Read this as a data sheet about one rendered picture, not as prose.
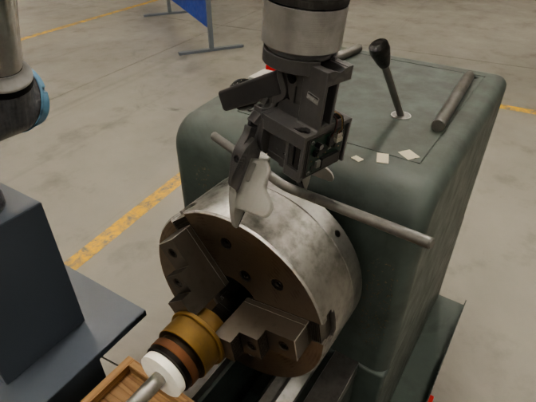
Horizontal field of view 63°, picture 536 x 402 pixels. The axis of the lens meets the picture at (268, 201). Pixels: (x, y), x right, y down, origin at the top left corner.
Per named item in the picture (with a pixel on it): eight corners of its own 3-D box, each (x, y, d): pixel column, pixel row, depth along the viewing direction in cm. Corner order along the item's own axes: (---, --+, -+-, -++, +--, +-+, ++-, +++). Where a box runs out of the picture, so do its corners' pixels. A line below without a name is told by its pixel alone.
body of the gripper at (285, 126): (295, 190, 44) (313, 75, 36) (239, 151, 49) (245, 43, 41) (343, 164, 48) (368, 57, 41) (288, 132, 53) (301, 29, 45)
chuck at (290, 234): (195, 282, 89) (191, 152, 70) (333, 368, 77) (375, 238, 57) (163, 312, 83) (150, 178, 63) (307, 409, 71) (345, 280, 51)
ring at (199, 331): (183, 287, 63) (135, 331, 57) (235, 315, 59) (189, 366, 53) (191, 329, 68) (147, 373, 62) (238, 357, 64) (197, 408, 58)
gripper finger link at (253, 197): (245, 250, 47) (281, 174, 44) (210, 221, 50) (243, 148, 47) (263, 249, 49) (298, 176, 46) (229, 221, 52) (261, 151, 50)
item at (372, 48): (372, 63, 73) (376, 33, 70) (391, 67, 71) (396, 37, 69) (363, 70, 70) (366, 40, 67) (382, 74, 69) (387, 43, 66)
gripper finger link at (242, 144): (227, 190, 46) (261, 114, 44) (218, 183, 47) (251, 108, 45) (255, 192, 50) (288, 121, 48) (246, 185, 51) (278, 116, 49)
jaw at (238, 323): (258, 281, 66) (329, 305, 60) (262, 305, 69) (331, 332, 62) (211, 331, 59) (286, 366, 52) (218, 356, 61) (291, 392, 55)
